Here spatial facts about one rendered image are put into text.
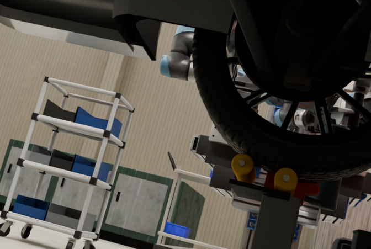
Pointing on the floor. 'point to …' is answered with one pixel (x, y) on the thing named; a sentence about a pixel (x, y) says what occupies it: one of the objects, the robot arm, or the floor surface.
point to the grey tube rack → (68, 165)
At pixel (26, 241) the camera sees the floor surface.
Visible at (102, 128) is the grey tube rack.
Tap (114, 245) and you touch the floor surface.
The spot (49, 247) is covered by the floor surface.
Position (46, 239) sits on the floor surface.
